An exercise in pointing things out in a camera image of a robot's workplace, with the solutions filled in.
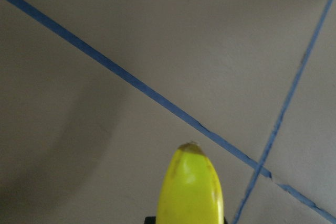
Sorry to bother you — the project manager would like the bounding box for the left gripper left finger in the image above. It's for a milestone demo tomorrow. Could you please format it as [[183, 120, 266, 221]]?
[[144, 216, 156, 224]]

